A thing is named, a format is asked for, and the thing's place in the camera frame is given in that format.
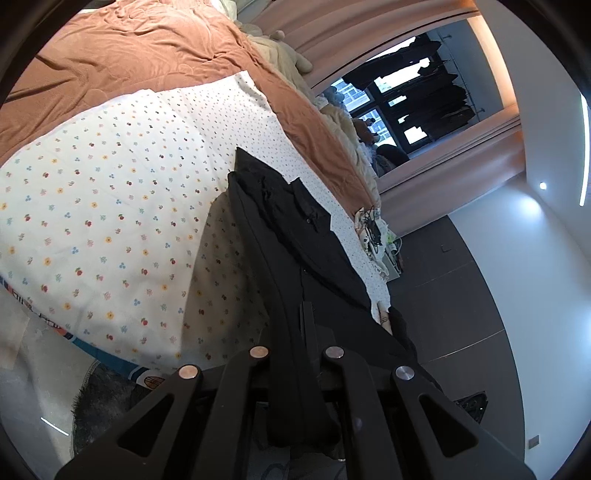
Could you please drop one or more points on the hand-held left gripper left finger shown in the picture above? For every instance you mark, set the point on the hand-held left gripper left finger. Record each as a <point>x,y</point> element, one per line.
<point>244,383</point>

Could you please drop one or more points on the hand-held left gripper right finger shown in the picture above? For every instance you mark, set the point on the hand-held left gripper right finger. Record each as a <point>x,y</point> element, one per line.
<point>337,369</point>

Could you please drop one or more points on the black button shirt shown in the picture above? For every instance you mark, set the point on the black button shirt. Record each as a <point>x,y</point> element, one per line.
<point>295,258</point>

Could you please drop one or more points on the row of hanging dark clothes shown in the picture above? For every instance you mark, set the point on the row of hanging dark clothes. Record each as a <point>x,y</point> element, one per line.
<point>438,101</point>

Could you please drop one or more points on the beige folded cloth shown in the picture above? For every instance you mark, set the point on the beige folded cloth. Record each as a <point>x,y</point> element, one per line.
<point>384,316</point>

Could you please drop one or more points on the black folded garment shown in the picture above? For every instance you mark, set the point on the black folded garment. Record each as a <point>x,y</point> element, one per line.
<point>401,332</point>

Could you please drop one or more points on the white patterned cloth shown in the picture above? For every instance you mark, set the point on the white patterned cloth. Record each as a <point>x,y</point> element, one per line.
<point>381,265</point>

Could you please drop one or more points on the white nightstand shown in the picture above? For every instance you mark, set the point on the white nightstand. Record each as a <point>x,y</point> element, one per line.
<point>396,263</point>

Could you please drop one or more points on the grey shaggy rug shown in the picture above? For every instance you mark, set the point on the grey shaggy rug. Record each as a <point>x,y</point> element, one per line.
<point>101,401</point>

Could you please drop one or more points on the beige duvet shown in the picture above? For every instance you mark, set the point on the beige duvet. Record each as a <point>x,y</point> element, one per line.
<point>351,152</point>

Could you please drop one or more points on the dark round cushion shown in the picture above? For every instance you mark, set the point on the dark round cushion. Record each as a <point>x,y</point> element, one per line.
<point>392,157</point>

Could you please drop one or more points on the white floral bed sheet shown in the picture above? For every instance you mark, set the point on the white floral bed sheet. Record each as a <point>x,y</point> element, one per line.
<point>115,194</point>

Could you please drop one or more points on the brown plush toy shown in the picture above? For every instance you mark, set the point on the brown plush toy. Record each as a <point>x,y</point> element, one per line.
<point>364,131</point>

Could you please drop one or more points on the pink curtain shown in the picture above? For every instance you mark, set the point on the pink curtain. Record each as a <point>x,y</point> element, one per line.
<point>461,157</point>
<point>369,37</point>

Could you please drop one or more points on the blue plush toy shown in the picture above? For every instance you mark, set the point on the blue plush toy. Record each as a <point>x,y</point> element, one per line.
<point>332,97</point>

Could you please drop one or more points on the beige plush toy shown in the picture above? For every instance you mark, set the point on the beige plush toy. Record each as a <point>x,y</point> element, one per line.
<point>295,57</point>

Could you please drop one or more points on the ceiling strip light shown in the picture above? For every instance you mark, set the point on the ceiling strip light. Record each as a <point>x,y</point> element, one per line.
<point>584,152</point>

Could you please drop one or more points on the orange-brown blanket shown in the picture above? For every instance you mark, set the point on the orange-brown blanket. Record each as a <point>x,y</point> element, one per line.
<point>138,55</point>

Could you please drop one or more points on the wall outlet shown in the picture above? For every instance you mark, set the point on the wall outlet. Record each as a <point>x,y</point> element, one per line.
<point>533,441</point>

